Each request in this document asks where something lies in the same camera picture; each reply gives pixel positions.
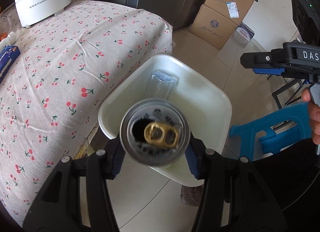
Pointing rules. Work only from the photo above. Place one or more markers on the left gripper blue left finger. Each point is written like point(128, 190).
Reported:
point(115, 157)

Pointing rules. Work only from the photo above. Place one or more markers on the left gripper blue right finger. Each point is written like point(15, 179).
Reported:
point(195, 155)

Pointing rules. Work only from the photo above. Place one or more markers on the red drink can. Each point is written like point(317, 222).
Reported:
point(154, 132)

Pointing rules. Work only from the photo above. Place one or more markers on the clear plastic water bottle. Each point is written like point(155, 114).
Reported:
point(160, 85)

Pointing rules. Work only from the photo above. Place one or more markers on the blue biscuit stick box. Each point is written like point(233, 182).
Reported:
point(8, 57)

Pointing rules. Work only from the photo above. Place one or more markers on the white yogurt drink bottle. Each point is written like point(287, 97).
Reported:
point(8, 41)

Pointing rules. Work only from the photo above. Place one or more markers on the white plastic trash bin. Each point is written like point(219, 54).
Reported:
point(207, 109)

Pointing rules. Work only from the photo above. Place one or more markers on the person's right hand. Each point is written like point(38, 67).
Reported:
point(314, 114)

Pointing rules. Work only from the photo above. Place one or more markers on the brown slipper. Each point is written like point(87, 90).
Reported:
point(191, 195)

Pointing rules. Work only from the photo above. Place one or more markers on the small dark box on floor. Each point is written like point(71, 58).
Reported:
point(244, 33)

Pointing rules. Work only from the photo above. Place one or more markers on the blue plastic stool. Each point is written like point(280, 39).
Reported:
point(273, 142)

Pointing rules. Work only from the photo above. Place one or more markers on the cherry print tablecloth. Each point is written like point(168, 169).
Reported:
point(50, 97)

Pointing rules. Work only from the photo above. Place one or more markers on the lower cardboard box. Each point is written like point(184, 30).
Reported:
point(212, 27)

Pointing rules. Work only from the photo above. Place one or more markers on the cardboard box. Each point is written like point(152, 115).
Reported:
point(235, 10)
point(212, 27)

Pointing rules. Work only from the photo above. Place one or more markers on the upper cardboard box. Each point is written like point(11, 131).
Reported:
point(235, 10)

